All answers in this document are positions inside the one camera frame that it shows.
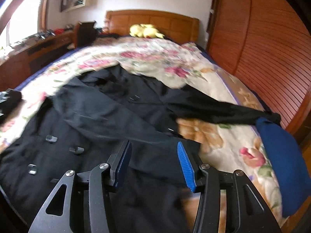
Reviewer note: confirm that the wooden slatted wardrobe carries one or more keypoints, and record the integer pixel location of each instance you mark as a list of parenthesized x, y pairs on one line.
[(262, 41)]

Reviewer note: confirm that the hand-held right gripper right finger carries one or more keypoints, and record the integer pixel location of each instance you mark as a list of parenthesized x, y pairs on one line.
[(185, 167)]

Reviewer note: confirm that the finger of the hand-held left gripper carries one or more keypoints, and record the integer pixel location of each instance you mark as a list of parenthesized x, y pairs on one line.
[(9, 104)]

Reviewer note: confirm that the black coat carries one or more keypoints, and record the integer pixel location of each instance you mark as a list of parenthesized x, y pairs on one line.
[(97, 116)]

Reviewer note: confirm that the wooden headboard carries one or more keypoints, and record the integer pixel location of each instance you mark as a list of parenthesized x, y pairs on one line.
[(158, 20)]

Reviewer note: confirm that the yellow plush toy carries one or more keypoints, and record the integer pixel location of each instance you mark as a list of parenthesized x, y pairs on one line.
[(145, 31)]

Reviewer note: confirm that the navy blue cloth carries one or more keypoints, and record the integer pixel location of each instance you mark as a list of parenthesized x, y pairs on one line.
[(281, 162)]

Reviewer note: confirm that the window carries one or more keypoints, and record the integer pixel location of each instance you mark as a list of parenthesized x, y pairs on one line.
[(21, 17)]

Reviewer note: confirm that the floral blanket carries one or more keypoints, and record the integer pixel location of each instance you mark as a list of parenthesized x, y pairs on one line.
[(158, 55)]

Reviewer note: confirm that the dark blue bed sheet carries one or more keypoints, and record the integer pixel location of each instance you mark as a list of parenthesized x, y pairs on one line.
[(36, 74)]

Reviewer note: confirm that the dark framed wall picture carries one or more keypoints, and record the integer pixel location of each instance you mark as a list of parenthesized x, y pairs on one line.
[(64, 3)]

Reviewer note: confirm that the red basket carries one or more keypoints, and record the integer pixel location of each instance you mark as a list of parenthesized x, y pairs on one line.
[(58, 31)]

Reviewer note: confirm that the wooden desk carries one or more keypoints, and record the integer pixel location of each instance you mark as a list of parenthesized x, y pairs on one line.
[(17, 60)]

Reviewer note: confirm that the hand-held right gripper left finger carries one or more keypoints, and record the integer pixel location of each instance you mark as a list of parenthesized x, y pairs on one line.
[(124, 165)]

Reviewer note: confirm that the dark wooden chair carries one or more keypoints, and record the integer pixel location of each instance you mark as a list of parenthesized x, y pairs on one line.
[(85, 35)]

